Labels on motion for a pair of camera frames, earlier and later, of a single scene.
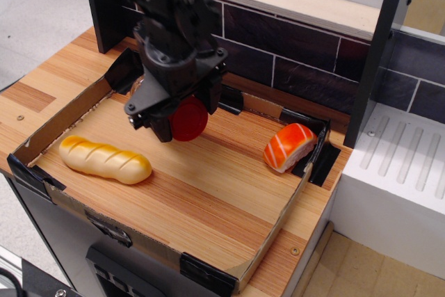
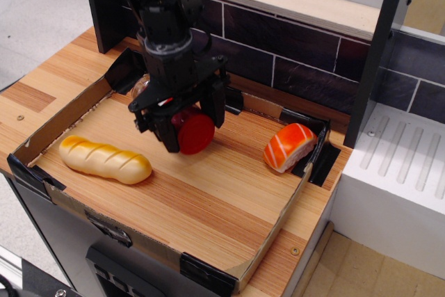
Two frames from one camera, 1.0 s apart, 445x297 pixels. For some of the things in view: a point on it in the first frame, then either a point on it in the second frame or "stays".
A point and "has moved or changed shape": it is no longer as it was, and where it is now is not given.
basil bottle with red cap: [189, 121] has moved or changed shape
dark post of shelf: [376, 51] stays
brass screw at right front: [295, 250] stays
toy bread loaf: [90, 156] stays
